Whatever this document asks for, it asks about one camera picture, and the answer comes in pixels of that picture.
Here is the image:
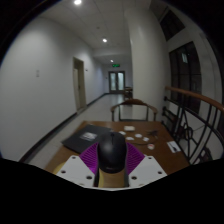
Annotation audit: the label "black railing with wooden handrail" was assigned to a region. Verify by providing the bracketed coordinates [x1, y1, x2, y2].
[161, 85, 224, 165]

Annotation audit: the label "dark high window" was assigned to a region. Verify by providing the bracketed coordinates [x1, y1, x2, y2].
[158, 7, 186, 42]

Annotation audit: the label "dark wooden hallway chair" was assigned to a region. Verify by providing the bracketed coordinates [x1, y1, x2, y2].
[123, 86, 134, 100]

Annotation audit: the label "round ceiling lights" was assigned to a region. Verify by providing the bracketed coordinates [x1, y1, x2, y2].
[73, 0, 115, 64]

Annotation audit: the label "glass double door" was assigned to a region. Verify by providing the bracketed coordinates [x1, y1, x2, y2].
[108, 70, 127, 95]

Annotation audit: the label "large dark window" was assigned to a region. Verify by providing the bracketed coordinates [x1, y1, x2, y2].
[167, 40, 203, 115]

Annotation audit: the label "white paper card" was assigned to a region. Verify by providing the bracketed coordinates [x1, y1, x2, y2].
[166, 140, 182, 154]

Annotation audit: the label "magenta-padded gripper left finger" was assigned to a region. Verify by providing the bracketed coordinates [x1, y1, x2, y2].
[55, 142, 101, 188]

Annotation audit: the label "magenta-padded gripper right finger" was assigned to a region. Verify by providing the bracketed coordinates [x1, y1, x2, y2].
[124, 142, 168, 188]

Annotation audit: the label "wooden armchair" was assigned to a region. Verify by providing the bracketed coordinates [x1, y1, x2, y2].
[110, 98, 159, 123]

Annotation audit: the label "open side door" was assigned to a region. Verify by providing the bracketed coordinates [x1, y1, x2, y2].
[72, 56, 88, 114]

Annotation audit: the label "dark rectangular mouse pad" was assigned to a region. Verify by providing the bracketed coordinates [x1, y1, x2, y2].
[61, 123, 113, 155]

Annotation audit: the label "black computer mouse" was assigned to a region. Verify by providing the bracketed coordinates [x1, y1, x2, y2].
[96, 130, 129, 175]

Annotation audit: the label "dark key bunch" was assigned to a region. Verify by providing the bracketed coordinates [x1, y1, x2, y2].
[146, 129, 160, 138]

